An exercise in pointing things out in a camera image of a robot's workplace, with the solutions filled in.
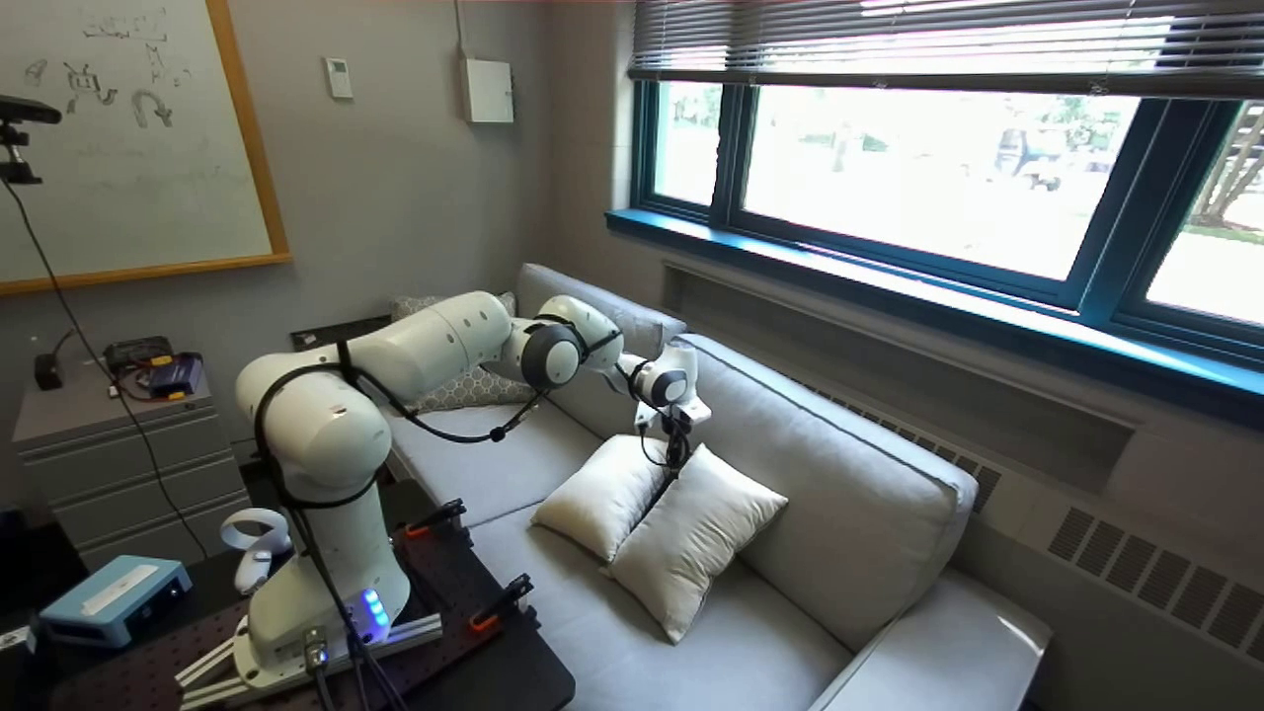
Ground black robot table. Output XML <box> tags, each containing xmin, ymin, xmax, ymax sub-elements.
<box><xmin>0</xmin><ymin>478</ymin><xmax>580</xmax><ymax>711</ymax></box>

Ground white VR controller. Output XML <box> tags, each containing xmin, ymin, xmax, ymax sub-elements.
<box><xmin>218</xmin><ymin>507</ymin><xmax>297</xmax><ymax>598</ymax></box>

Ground light blue box device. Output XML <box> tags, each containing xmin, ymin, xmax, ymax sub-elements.
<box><xmin>36</xmin><ymin>549</ymin><xmax>196</xmax><ymax>652</ymax></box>

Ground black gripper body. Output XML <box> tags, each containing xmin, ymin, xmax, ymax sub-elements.
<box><xmin>654</xmin><ymin>397</ymin><xmax>699</xmax><ymax>457</ymax></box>

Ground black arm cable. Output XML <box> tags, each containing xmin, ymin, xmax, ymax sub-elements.
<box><xmin>250</xmin><ymin>330</ymin><xmax>702</xmax><ymax>517</ymax></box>

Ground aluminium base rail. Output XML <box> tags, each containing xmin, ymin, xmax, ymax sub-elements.
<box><xmin>173</xmin><ymin>607</ymin><xmax>444</xmax><ymax>711</ymax></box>

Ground black wall power strip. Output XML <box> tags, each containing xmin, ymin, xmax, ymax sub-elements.
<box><xmin>288</xmin><ymin>311</ymin><xmax>394</xmax><ymax>355</ymax></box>

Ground orange black clamp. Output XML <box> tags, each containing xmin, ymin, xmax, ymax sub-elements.
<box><xmin>465</xmin><ymin>569</ymin><xmax>535</xmax><ymax>637</ymax></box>
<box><xmin>389</xmin><ymin>492</ymin><xmax>469</xmax><ymax>544</ymax></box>

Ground large cream pillow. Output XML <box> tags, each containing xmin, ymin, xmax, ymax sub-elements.
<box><xmin>602</xmin><ymin>441</ymin><xmax>789</xmax><ymax>642</ymax></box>

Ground grey fabric sofa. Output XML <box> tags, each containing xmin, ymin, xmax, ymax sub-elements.
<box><xmin>360</xmin><ymin>255</ymin><xmax>1058</xmax><ymax>711</ymax></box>

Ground small cream pillow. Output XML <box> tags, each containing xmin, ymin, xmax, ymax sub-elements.
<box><xmin>530</xmin><ymin>432</ymin><xmax>680</xmax><ymax>566</ymax></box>

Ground black camera on stand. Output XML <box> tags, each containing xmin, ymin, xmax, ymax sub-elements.
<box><xmin>0</xmin><ymin>89</ymin><xmax>67</xmax><ymax>189</ymax></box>

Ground dark window blinds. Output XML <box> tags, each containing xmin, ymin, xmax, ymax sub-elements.
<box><xmin>626</xmin><ymin>0</ymin><xmax>1264</xmax><ymax>103</ymax></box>

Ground grey radiator cover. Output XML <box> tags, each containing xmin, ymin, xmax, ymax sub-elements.
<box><xmin>654</xmin><ymin>253</ymin><xmax>1264</xmax><ymax>711</ymax></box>

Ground grey drawer cabinet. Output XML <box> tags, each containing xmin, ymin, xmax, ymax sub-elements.
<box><xmin>7</xmin><ymin>358</ymin><xmax>255</xmax><ymax>573</ymax></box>

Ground wood framed whiteboard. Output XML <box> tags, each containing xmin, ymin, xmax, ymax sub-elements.
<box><xmin>0</xmin><ymin>0</ymin><xmax>297</xmax><ymax>300</ymax></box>

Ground black orange device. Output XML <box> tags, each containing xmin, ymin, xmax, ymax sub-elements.
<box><xmin>101</xmin><ymin>330</ymin><xmax>177</xmax><ymax>379</ymax></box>

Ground white wall box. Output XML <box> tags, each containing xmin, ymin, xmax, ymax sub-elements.
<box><xmin>450</xmin><ymin>0</ymin><xmax>521</xmax><ymax>132</ymax></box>

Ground white wall thermostat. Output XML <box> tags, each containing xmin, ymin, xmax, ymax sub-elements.
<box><xmin>319</xmin><ymin>53</ymin><xmax>360</xmax><ymax>108</ymax></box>

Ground teal window frame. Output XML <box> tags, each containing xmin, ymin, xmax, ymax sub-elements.
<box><xmin>602</xmin><ymin>72</ymin><xmax>1264</xmax><ymax>403</ymax></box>

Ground small black stand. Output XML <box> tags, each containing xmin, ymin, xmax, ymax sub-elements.
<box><xmin>26</xmin><ymin>326</ymin><xmax>70</xmax><ymax>396</ymax></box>

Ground blue purple gadget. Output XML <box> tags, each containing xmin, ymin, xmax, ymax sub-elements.
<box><xmin>135</xmin><ymin>351</ymin><xmax>209</xmax><ymax>403</ymax></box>

